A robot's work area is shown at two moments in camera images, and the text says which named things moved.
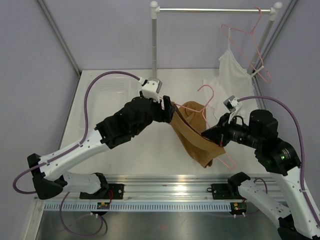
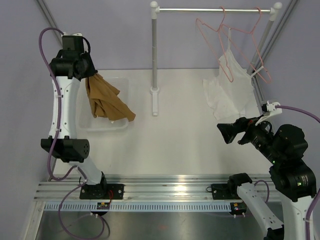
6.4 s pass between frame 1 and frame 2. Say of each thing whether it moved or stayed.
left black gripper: moved
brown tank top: moved
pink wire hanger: moved
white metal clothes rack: stayed
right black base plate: stayed
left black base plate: stayed
